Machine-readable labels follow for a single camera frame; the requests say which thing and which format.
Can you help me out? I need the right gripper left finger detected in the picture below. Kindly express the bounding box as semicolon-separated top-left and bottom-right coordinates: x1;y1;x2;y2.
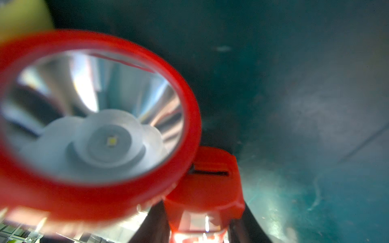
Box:
128;201;170;243

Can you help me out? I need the purple flashlight yellow head middle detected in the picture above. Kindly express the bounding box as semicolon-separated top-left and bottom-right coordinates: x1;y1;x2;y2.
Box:
1;0;55;43

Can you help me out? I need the red flashlight slanted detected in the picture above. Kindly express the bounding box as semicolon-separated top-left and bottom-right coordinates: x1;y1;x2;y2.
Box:
1;30;201;235

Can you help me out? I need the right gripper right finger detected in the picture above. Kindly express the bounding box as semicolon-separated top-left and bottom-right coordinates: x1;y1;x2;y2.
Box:
229;203;272;243

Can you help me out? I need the red flashlight white logo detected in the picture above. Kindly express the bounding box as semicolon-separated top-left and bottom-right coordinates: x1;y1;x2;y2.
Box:
163;146;245;243

